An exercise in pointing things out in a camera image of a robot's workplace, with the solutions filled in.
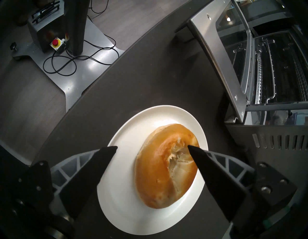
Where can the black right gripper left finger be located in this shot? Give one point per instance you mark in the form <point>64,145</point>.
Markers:
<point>91,168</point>

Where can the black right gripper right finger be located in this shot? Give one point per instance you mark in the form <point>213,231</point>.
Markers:
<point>216,183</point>

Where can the golden brown bagel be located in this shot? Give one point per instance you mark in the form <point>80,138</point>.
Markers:
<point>156,168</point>

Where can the stainless steel toaster oven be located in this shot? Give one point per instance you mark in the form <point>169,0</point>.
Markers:
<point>276,156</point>

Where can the white round plate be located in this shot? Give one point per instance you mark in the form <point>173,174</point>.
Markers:
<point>125,135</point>

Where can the red emergency stop button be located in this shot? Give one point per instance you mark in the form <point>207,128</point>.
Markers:
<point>57,43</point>

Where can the grey control box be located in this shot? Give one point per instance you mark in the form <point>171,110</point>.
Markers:
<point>43,31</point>

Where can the black star knob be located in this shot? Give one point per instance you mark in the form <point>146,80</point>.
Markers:
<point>13,45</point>

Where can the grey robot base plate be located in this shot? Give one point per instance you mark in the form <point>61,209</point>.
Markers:
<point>79,79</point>

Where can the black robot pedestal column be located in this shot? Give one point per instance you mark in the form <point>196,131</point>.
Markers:
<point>74,24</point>

